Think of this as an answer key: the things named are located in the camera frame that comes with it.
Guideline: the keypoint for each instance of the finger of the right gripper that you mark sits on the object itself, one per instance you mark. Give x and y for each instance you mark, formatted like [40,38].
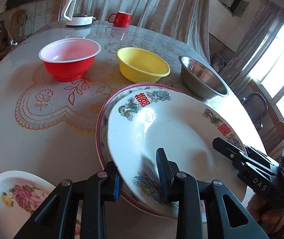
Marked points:
[236,155]
[260,157]

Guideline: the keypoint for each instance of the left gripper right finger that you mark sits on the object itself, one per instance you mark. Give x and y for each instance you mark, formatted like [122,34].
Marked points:
[166,169]

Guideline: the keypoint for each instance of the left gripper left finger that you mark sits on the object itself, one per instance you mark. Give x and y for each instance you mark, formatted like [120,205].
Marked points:
[113,184]

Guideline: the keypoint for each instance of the white plate with red characters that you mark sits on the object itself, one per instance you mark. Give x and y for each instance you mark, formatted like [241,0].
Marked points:
[145,120]

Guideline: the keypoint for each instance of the stainless steel bowl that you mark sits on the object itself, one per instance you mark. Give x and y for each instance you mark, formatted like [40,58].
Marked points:
[200,80]

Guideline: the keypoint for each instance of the small rose-print white plate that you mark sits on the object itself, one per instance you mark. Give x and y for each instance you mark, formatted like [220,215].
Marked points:
[21,193]

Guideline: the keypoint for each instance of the red plastic bowl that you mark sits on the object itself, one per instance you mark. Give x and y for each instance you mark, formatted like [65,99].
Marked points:
[68,59]

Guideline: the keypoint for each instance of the right hand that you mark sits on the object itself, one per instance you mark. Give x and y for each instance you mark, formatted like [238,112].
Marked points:
[271,221]

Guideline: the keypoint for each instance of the large pink-rimmed floral plate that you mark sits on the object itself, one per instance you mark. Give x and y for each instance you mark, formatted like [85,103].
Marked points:
[101,137]

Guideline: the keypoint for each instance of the dark round-back chair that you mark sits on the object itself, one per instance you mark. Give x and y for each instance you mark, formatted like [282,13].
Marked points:
[256,107]

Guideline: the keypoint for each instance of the yellow plastic bowl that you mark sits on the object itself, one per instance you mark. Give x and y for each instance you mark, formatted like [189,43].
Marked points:
[141,66]

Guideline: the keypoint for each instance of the grey window curtain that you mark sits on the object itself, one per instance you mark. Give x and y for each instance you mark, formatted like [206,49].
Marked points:
[266,23]

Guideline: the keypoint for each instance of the red mug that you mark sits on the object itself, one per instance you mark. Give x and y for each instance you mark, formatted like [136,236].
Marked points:
[120,19]

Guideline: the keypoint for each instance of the grey centre curtain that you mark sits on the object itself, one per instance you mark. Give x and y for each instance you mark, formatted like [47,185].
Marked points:
[184,20]

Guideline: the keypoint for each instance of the white glass electric kettle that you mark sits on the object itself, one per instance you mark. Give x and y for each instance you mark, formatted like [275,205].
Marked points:
[78,12]

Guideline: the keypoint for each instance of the wall electrical box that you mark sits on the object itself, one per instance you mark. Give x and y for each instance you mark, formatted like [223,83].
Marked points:
[234,7]

